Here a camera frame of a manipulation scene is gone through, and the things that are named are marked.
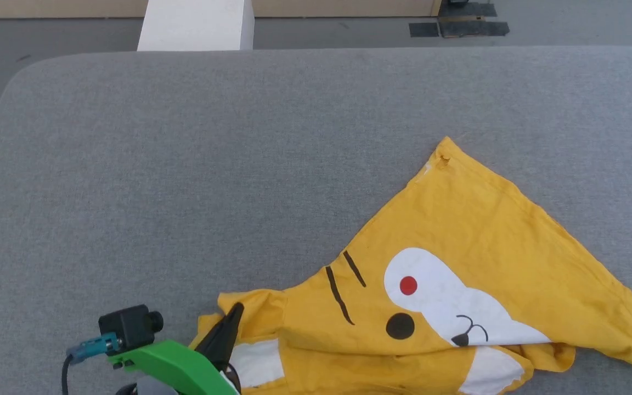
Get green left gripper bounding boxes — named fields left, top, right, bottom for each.
left=106, top=302, right=245, bottom=395

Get yellow cartoon print garment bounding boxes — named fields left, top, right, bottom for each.
left=189, top=137, right=632, bottom=395

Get grey fabric sofa cushion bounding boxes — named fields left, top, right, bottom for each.
left=0, top=46, right=632, bottom=395

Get black floor plates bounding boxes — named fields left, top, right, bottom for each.
left=409, top=2, right=510, bottom=38

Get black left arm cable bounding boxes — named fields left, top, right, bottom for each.
left=60, top=354, right=76, bottom=395

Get white rectangular block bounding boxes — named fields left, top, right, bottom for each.
left=137, top=0, right=255, bottom=52

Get lemon print partition screen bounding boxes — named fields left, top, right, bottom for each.
left=0, top=0, right=443, bottom=19

